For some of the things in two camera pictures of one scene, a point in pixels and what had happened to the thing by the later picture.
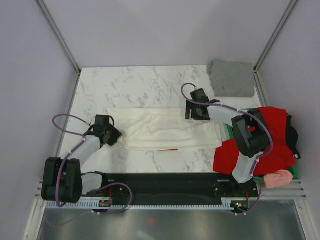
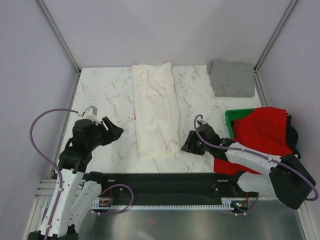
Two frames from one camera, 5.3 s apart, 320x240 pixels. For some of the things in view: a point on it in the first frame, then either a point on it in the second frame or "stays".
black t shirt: (292, 137) stays
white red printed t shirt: (159, 129) -> (156, 110)
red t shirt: (279, 156) stays
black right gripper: (190, 105) -> (191, 138)
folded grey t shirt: (230, 79) stays
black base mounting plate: (103, 187) stays
